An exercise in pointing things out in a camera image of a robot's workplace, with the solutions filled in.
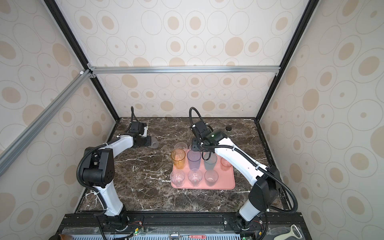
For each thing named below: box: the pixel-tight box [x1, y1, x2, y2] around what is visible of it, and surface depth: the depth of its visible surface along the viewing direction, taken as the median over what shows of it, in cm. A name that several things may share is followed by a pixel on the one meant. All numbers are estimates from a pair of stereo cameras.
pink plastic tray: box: [171, 149, 236, 190], surface depth 87 cm
